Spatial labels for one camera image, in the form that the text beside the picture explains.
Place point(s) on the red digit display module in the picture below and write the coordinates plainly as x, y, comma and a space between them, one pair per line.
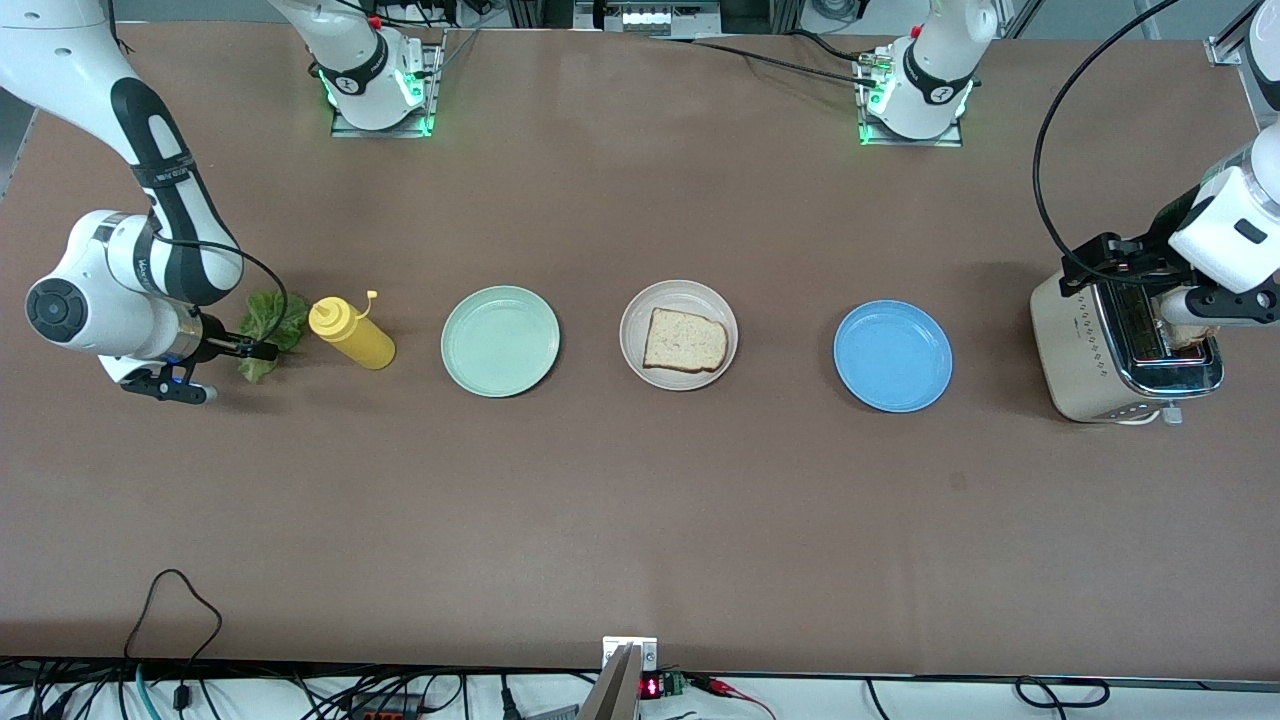
652, 687

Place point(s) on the grey camera pole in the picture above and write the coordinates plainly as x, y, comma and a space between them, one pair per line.
615, 690

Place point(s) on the silver mounting bracket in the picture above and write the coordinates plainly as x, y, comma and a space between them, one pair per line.
645, 650

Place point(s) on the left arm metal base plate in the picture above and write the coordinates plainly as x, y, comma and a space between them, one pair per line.
950, 141

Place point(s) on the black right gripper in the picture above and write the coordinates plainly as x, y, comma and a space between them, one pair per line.
211, 335

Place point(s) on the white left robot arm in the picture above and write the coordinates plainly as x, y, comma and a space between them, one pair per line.
935, 70

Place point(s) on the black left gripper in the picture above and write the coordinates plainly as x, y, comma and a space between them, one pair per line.
1150, 248

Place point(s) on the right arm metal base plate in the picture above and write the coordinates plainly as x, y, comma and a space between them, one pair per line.
436, 90

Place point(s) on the beige chrome toaster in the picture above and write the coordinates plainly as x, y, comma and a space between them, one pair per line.
1075, 350

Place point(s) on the grey control box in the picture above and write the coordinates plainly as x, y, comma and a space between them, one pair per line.
645, 18

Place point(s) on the green plate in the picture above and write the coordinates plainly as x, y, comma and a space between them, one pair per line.
500, 342

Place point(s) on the green lettuce leaf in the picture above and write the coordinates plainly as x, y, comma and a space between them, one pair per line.
278, 318

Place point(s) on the beige plate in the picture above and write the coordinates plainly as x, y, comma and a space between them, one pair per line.
680, 294

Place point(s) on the red clip lead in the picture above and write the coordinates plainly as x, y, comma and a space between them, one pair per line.
725, 688

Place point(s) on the yellow mustard squeeze bottle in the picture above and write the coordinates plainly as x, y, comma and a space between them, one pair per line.
355, 337

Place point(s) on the blue plate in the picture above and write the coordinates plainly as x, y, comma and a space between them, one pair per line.
892, 356

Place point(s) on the brown bread slice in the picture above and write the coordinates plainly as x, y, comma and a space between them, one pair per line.
685, 342
1195, 336

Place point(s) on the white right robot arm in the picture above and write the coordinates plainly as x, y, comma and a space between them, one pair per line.
60, 60

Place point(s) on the aluminium frame profile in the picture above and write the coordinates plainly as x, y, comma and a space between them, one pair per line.
1222, 50

